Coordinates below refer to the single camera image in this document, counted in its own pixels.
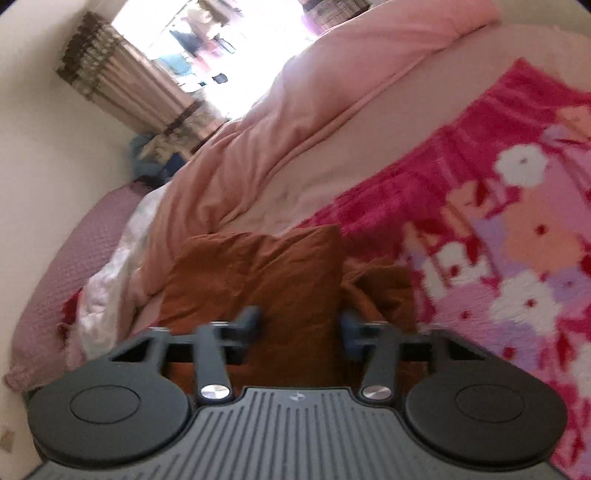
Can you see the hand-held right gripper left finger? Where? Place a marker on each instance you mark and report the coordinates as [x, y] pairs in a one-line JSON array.
[[251, 323]]

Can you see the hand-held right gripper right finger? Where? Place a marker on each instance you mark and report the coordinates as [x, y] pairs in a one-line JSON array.
[[349, 333]]

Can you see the brown quilted jacket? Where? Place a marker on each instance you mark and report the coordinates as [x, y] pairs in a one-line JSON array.
[[277, 272]]

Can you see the pile of clothes by window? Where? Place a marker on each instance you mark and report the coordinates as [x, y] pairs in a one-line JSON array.
[[145, 157]]

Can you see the row of hanging clothes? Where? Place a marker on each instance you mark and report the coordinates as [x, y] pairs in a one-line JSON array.
[[198, 46]]

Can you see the white quilt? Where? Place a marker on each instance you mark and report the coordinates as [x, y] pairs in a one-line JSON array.
[[111, 295]]

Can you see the pink printed fleece blanket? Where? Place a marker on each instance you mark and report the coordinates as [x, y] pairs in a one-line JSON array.
[[498, 240]]

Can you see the purple pillow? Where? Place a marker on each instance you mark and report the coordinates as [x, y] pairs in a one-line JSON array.
[[60, 286]]

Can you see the pink quilt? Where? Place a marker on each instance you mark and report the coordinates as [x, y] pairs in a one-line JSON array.
[[300, 124]]

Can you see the striped beige curtain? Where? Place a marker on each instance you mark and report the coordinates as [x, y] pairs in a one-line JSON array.
[[332, 14], [134, 87]]

